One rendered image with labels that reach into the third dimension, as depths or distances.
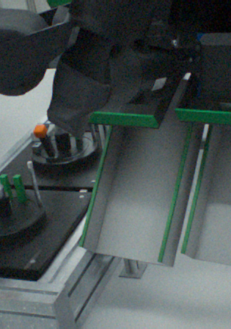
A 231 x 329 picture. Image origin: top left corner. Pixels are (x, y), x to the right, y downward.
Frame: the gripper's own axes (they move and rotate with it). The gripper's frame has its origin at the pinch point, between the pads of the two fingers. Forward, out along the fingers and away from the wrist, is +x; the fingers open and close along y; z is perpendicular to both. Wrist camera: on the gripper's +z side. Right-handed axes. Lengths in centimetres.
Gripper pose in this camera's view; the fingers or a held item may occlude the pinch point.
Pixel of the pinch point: (176, 60)
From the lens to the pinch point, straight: 67.1
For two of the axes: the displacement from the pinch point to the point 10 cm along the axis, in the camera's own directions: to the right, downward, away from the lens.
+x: 5.2, -2.3, 8.2
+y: -8.5, -1.1, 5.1
